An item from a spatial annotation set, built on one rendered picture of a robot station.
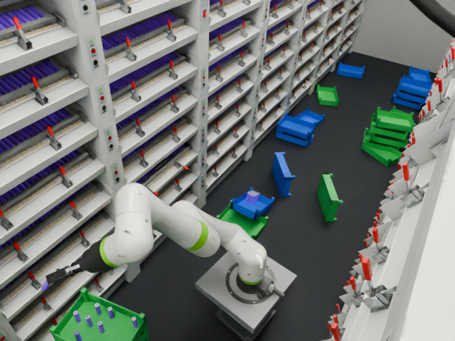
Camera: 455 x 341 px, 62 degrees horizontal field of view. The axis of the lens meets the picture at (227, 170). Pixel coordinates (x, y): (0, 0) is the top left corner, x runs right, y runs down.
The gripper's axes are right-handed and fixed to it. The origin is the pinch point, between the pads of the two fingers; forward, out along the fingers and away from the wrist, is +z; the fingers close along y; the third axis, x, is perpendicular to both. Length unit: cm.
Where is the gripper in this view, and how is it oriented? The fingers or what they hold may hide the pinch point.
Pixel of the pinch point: (57, 275)
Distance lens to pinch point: 135.9
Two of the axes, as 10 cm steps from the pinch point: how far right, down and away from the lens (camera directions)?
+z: -8.1, 3.9, 4.4
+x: -3.8, -9.2, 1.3
